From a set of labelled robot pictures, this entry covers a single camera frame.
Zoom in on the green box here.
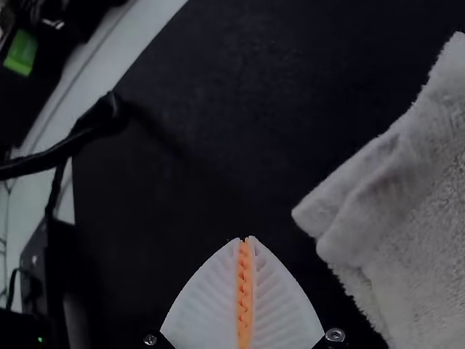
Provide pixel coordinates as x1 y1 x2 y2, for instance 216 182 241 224
2 28 39 78

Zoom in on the pale towel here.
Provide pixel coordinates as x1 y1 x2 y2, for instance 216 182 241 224
291 31 465 349

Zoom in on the black cable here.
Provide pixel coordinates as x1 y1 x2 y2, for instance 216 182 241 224
0 90 126 181

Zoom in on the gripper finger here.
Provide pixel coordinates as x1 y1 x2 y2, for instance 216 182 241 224
143 236 246 349
245 235 347 349

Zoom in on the black mat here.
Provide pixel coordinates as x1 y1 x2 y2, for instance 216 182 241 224
70 0 465 349

